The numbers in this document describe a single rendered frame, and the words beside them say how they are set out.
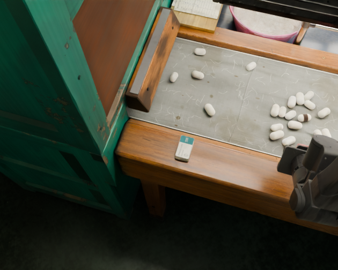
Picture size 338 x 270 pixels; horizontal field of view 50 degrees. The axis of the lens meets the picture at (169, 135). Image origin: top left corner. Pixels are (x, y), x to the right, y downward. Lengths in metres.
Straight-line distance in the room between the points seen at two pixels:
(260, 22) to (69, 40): 0.77
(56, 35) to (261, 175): 0.60
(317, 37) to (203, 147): 0.59
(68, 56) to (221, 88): 0.57
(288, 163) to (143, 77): 0.40
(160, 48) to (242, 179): 0.40
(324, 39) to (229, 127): 0.49
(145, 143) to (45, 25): 0.51
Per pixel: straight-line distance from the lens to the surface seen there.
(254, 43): 1.12
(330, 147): 0.71
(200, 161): 0.92
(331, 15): 0.81
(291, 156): 0.83
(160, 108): 1.00
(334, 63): 1.15
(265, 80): 1.08
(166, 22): 1.02
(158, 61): 0.97
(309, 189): 0.68
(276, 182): 0.93
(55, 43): 0.53
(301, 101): 1.05
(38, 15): 0.48
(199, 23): 1.13
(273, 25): 1.23
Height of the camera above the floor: 1.62
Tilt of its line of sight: 66 degrees down
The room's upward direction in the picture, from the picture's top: 1 degrees counter-clockwise
